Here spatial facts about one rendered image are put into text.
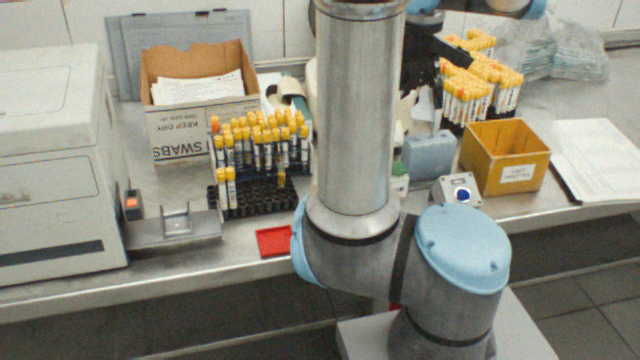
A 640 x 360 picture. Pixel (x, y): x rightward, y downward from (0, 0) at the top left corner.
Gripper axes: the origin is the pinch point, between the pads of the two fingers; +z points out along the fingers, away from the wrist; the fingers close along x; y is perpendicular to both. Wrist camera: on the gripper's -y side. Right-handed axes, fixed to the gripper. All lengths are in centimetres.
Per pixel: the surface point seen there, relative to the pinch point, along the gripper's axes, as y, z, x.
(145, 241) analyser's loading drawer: 54, 11, 9
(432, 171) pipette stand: -3.6, 12.2, 2.0
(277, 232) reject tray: 30.8, 14.9, 8.6
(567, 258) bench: -73, 76, -18
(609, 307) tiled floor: -96, 103, -13
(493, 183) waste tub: -13.2, 11.5, 9.8
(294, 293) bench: 18, 76, -28
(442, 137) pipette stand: -5.5, 5.1, 0.5
